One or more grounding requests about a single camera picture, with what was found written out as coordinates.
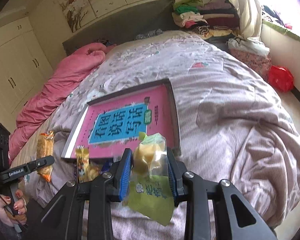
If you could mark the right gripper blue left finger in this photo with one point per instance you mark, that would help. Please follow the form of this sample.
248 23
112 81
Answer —
122 176

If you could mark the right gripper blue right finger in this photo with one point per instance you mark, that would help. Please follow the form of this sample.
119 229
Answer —
176 169

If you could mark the green clear pastry snack bag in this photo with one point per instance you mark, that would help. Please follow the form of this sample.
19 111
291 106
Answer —
149 190

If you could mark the yellow snack bar pack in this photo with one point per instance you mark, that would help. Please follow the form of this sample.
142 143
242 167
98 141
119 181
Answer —
86 171

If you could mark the orange cracker snack pack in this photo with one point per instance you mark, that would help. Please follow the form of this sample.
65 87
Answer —
45 146

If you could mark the grey shallow box tray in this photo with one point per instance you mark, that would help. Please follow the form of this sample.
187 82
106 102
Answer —
125 122

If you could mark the pink book in tray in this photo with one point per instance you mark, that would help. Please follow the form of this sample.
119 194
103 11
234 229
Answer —
130 124

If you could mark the lilac floral quilt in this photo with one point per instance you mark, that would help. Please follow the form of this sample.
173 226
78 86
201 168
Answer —
232 123

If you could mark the cream wardrobe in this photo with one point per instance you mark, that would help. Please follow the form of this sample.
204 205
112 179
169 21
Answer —
24 69

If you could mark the pink blanket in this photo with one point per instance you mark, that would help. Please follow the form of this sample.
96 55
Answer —
70 72

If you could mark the red plastic bag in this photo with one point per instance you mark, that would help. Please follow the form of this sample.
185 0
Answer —
281 78

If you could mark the floral fabric bundle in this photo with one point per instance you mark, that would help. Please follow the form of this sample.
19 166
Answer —
252 53

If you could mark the grey bed headboard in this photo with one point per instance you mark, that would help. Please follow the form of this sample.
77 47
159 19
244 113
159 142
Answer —
125 25

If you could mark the pile of folded clothes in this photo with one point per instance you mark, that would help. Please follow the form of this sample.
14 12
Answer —
212 19

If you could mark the cream curtain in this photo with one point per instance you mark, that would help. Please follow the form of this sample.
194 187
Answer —
250 18

